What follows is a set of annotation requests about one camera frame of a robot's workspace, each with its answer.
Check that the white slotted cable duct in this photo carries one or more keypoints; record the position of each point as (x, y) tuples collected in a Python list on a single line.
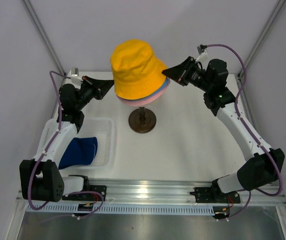
[(187, 210)]

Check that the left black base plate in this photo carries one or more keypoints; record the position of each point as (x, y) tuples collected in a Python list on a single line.
[(101, 189)]

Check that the brown round wooden stand base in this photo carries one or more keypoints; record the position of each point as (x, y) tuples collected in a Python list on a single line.
[(142, 123)]

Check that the light blue bucket hat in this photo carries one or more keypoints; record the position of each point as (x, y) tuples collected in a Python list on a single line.
[(165, 84)]

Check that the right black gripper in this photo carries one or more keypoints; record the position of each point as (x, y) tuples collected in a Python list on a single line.
[(179, 73)]

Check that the pink bucket hat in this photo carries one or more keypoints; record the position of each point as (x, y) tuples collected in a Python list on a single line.
[(143, 101)]

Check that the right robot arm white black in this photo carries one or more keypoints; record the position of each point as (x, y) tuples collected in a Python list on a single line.
[(263, 163)]

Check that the right aluminium frame post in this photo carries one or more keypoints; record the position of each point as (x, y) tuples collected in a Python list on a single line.
[(266, 30)]

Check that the right side aluminium rail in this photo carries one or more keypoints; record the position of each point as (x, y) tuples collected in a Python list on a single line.
[(250, 112)]

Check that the dark blue hat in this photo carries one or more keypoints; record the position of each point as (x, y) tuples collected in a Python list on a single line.
[(80, 151)]

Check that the aluminium rail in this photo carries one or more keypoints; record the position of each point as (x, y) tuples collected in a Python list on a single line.
[(165, 192), (250, 112)]

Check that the yellow hat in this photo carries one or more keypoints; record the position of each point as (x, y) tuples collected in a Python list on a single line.
[(137, 72)]

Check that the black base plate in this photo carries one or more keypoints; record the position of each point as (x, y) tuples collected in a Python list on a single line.
[(205, 196), (101, 189)]

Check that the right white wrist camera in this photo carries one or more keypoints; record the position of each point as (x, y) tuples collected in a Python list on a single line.
[(203, 54)]

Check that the aluminium frame post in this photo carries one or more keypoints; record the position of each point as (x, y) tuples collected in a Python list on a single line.
[(266, 30), (32, 14)]

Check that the aluminium front rail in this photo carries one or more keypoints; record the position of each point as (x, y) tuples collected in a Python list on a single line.
[(165, 192)]

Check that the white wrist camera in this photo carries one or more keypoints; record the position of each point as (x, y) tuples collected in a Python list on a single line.
[(203, 54), (74, 76)]

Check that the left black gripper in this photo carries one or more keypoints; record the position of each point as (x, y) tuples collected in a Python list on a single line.
[(100, 88)]

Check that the clear plastic bin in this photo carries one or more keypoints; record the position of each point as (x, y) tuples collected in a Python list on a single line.
[(109, 150)]

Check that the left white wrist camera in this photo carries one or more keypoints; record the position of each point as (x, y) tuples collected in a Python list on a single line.
[(74, 76)]

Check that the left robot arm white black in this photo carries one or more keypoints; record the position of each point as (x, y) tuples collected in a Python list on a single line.
[(40, 177)]

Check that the left aluminium frame post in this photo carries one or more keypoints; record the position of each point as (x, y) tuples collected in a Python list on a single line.
[(32, 14)]

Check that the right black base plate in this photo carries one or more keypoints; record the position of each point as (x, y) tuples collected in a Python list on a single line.
[(205, 196)]

